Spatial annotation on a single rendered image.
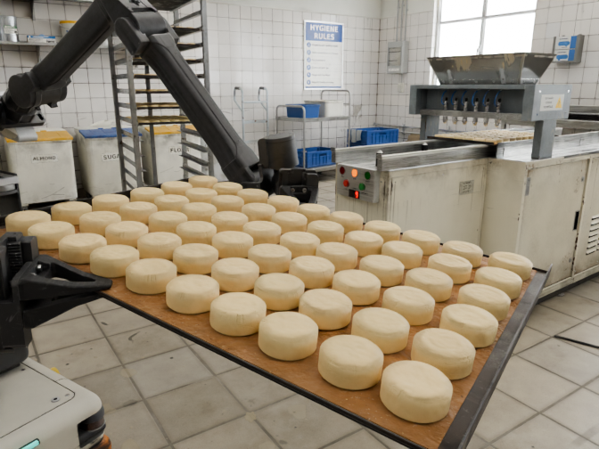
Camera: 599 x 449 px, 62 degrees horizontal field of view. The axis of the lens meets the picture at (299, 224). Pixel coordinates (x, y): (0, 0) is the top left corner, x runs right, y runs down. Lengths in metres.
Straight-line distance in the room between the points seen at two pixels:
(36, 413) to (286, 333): 1.32
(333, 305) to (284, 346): 0.08
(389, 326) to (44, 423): 1.32
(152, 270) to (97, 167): 4.74
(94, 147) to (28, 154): 0.58
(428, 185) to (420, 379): 1.91
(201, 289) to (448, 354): 0.23
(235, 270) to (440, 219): 1.92
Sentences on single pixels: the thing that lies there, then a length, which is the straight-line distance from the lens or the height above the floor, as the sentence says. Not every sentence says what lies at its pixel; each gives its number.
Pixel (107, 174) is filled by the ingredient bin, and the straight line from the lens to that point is 5.27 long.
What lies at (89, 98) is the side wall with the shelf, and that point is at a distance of 5.85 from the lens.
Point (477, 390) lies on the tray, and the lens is 0.43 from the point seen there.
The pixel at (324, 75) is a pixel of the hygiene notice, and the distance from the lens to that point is 7.12.
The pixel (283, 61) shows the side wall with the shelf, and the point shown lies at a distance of 6.77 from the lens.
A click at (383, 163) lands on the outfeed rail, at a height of 0.87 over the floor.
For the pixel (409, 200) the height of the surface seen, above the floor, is 0.70.
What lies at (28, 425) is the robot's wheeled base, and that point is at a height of 0.28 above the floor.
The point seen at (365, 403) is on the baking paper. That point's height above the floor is 0.95.
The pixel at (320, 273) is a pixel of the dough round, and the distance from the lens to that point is 0.53.
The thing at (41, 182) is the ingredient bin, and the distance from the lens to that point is 5.18.
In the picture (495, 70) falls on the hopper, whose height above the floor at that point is 1.24.
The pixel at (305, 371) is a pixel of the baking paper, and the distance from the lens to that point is 0.41.
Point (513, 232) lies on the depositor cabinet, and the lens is 2.58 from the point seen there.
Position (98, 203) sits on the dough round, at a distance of 0.75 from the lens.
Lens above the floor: 1.17
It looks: 16 degrees down
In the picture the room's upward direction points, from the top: straight up
